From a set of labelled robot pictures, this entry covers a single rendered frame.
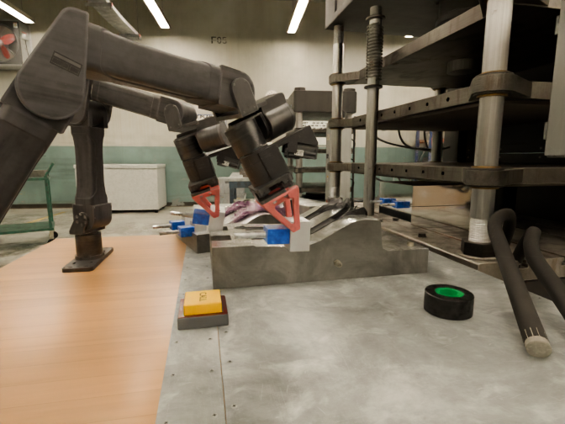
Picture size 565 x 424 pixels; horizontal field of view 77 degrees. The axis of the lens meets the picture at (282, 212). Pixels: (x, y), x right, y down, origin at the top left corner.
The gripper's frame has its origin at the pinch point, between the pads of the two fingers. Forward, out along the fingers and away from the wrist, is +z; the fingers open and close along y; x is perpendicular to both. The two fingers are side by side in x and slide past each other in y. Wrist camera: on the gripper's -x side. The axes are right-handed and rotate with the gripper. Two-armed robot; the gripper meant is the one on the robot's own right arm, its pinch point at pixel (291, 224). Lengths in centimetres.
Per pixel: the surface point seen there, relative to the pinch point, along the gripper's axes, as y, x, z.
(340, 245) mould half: 10.1, -8.9, 12.6
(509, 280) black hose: -12.6, -27.6, 24.8
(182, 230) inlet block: 43.0, 22.8, -2.5
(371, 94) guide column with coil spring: 97, -76, -8
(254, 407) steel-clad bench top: -26.0, 16.7, 8.6
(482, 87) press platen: 22, -66, 0
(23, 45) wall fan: 750, 191, -363
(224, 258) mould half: 10.3, 14.0, 2.3
